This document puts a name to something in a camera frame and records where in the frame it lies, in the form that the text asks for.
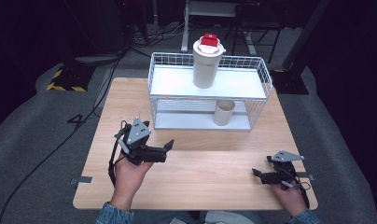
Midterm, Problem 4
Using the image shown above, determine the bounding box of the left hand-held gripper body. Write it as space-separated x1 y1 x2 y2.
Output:
114 117 168 166

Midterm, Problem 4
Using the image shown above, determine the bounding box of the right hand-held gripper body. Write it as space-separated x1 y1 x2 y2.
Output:
259 150 305 189

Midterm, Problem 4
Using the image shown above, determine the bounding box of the beige paper cup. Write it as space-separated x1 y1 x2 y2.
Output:
212 99 236 127

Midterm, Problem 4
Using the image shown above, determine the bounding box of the white wire shelf rack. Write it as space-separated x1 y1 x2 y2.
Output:
147 51 274 133

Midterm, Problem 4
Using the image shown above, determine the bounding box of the white tumbler with red lid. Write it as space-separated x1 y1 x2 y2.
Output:
191 33 227 90

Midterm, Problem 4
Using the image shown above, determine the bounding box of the person's right hand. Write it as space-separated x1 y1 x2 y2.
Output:
271 181 308 217

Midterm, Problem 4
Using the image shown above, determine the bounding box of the person's left hand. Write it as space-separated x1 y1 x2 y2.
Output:
111 153 155 210

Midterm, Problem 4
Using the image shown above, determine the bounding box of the person's light clothing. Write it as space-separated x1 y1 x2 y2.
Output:
169 210 267 224

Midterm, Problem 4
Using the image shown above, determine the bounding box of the black stand with base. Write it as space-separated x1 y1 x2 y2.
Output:
270 0 332 96

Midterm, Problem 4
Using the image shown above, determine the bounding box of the grey table bracket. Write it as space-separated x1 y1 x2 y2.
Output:
296 171 315 182
70 175 93 186

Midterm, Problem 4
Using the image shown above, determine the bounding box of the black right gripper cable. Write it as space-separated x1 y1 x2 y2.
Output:
281 167 312 210

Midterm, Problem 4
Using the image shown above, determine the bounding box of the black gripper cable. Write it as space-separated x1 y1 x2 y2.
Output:
281 167 312 210
107 120 131 189

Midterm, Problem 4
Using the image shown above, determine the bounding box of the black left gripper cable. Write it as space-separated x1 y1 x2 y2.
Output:
107 120 131 189

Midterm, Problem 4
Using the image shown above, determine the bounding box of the long black floor cable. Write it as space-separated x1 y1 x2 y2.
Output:
0 52 125 224

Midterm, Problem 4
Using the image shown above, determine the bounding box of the yellow black striped base plate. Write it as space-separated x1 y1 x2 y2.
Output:
46 63 96 93

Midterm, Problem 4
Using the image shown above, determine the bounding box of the bundle of floor cables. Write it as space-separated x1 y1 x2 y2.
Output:
127 18 186 59

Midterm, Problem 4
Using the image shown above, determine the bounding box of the white desk frame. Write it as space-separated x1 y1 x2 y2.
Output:
180 0 258 57

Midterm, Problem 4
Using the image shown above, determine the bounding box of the black metal chair frame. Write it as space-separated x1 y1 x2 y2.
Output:
223 1 286 64

